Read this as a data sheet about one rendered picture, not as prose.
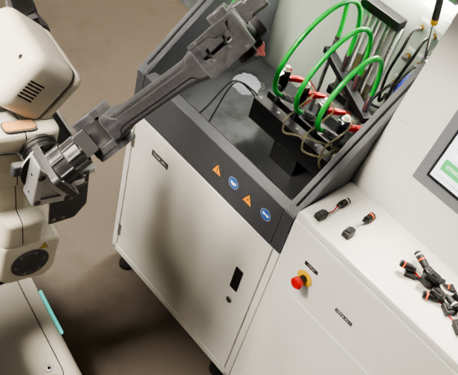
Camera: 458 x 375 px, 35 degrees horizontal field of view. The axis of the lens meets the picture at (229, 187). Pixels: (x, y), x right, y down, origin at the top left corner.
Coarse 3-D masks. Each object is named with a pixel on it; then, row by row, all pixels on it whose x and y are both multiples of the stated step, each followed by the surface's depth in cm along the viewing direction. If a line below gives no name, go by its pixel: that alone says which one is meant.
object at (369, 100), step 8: (376, 56) 185; (360, 64) 182; (368, 64) 183; (352, 72) 181; (344, 80) 181; (376, 80) 195; (336, 88) 182; (376, 88) 197; (368, 96) 200; (328, 104) 183; (368, 104) 201; (320, 112) 184; (320, 120) 186; (320, 128) 190; (328, 136) 197; (336, 136) 200
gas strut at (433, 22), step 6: (438, 0) 166; (438, 6) 168; (438, 12) 170; (432, 18) 172; (438, 18) 172; (432, 24) 174; (432, 30) 177; (426, 48) 184; (426, 54) 186; (426, 60) 188
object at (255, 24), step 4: (256, 16) 187; (252, 20) 187; (256, 20) 187; (248, 24) 182; (252, 24) 187; (256, 24) 186; (260, 24) 185; (248, 28) 182; (252, 28) 183; (256, 28) 186; (260, 28) 185; (264, 28) 184; (252, 32) 183; (256, 32) 185; (260, 32) 185; (264, 32) 184; (268, 32) 185; (256, 36) 185; (260, 36) 184; (256, 40) 184
